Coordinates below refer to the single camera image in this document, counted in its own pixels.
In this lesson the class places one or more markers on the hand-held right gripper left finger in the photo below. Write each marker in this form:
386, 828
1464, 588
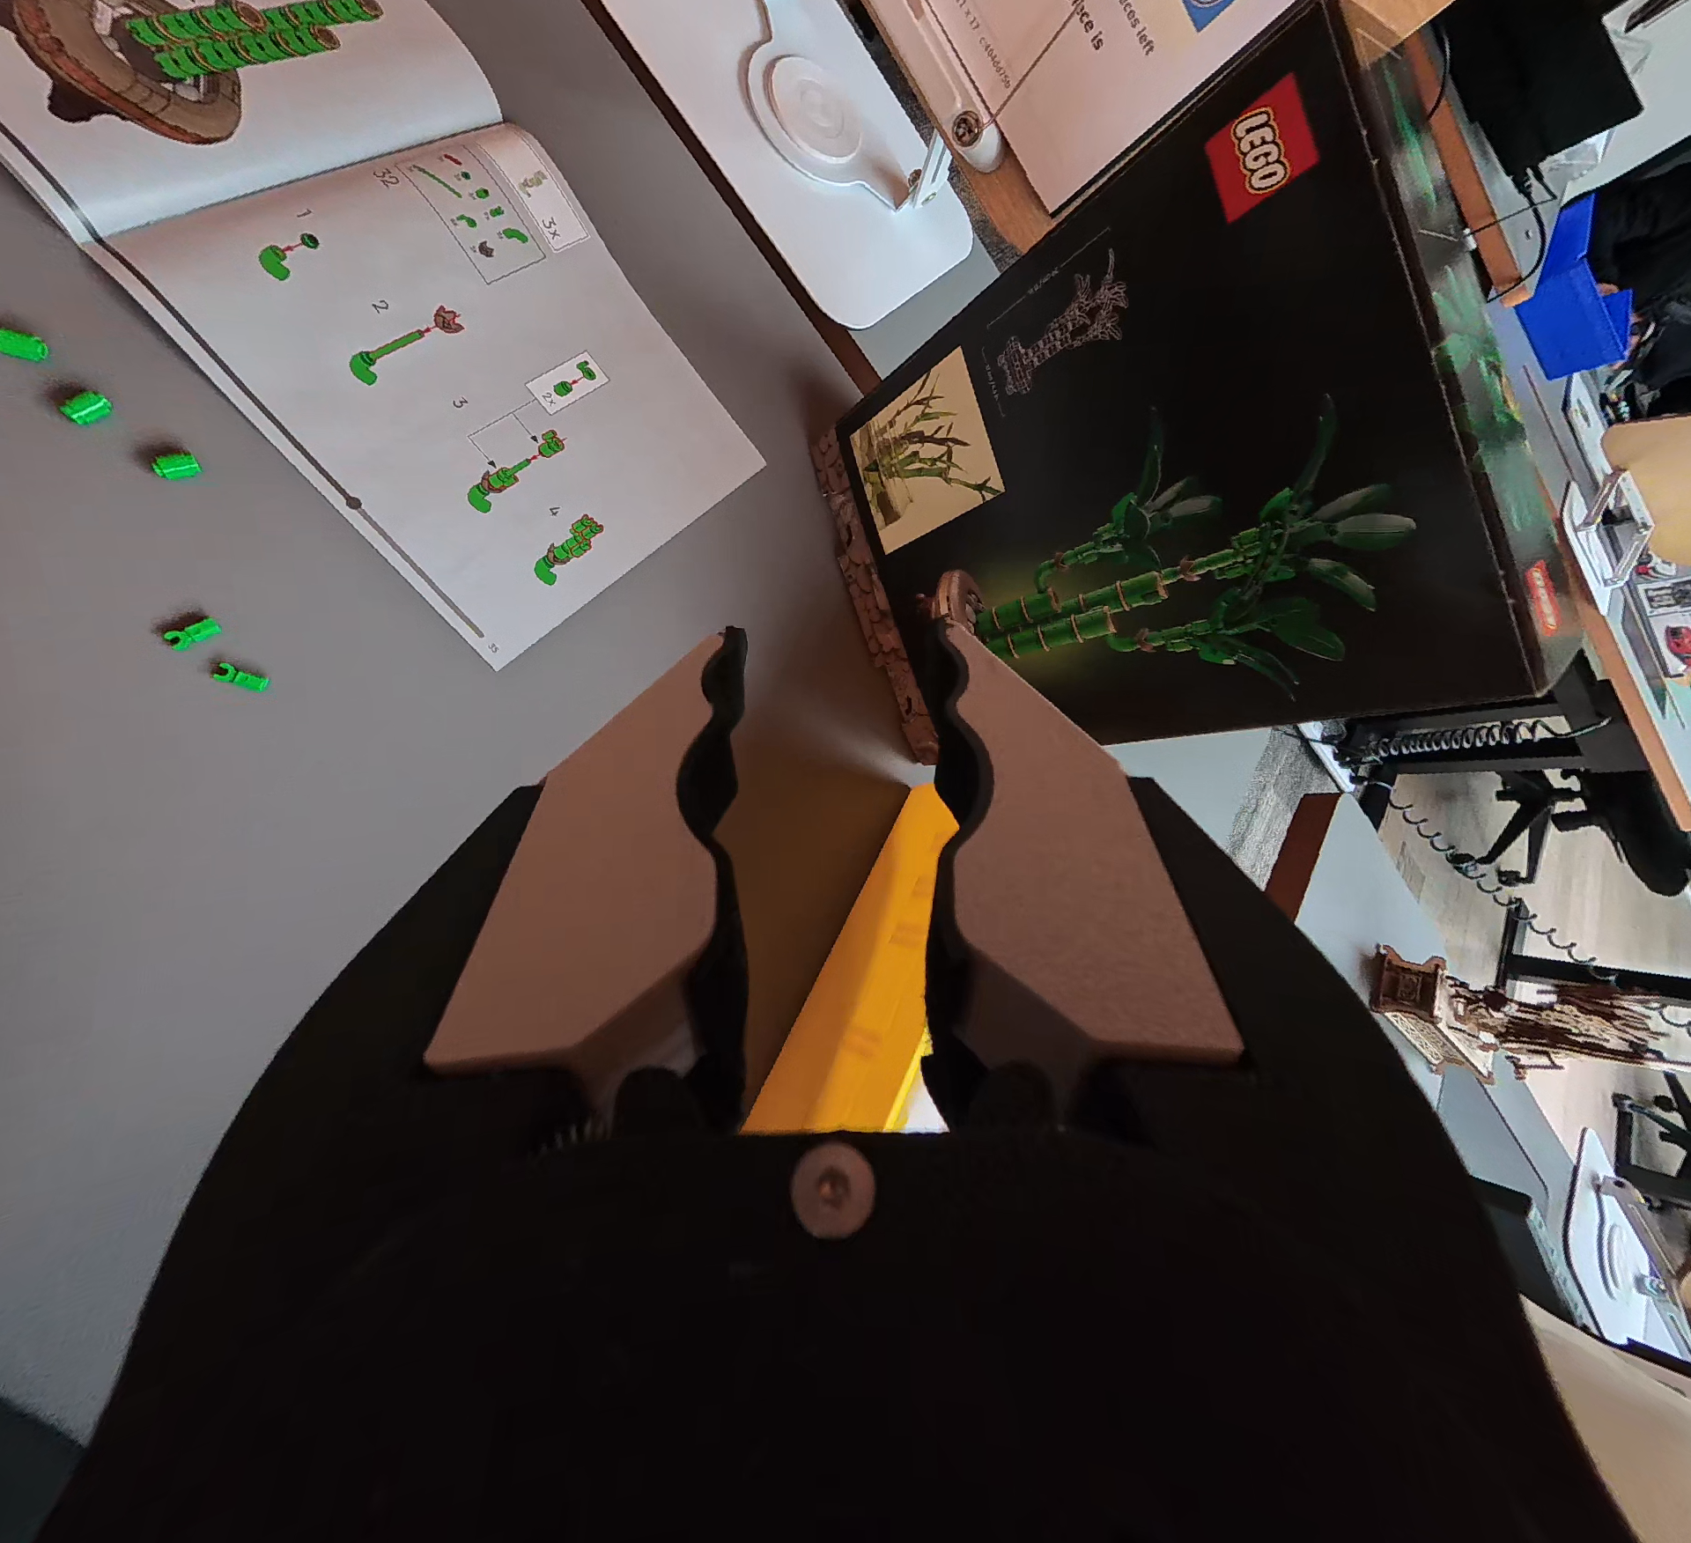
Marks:
581, 910

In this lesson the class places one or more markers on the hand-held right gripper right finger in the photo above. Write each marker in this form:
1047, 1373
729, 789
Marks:
1097, 910

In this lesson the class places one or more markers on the small green round brick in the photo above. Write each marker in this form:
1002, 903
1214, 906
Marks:
84, 407
175, 466
20, 347

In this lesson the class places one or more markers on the black building set box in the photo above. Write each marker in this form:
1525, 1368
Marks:
1189, 381

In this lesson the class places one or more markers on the yellow plastic bin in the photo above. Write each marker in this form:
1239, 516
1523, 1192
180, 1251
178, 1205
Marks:
846, 1015

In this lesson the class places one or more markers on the brown woven object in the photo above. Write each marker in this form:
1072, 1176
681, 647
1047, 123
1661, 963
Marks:
1414, 995

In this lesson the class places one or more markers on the white stand base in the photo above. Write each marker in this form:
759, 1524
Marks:
1599, 1253
688, 24

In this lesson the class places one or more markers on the open building instruction booklet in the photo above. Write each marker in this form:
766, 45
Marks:
397, 184

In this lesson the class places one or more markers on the blue plastic bin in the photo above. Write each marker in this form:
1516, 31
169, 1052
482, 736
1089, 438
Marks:
1573, 315

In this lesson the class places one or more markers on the black equipment box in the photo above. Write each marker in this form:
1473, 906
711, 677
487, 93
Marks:
1533, 77

